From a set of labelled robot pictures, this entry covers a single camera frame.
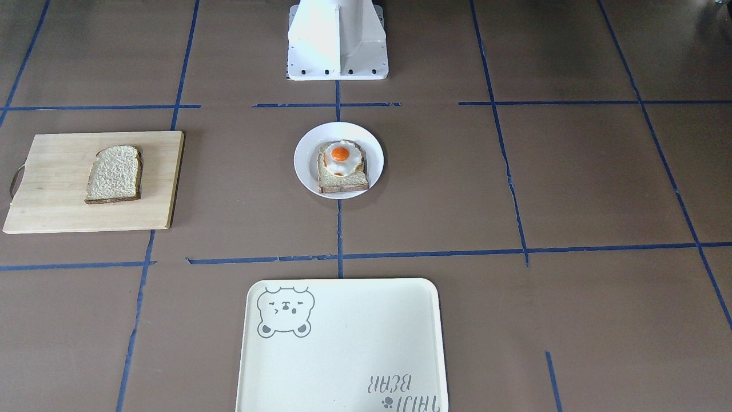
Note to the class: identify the wooden cutting board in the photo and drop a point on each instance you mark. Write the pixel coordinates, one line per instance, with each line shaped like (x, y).
(51, 196)

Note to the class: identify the cream bear tray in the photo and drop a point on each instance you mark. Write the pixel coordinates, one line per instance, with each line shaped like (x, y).
(342, 345)

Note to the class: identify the brown bread slice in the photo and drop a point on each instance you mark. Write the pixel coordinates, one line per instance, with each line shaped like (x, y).
(115, 176)

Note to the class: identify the white round plate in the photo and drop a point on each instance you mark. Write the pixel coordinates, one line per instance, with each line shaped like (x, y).
(307, 149)

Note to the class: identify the fried egg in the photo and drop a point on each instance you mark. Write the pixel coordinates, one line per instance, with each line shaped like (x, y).
(342, 158)

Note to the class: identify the bottom bread slice on plate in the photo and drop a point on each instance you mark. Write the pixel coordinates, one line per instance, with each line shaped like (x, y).
(328, 184)

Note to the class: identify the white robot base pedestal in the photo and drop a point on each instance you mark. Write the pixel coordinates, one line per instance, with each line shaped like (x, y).
(336, 40)

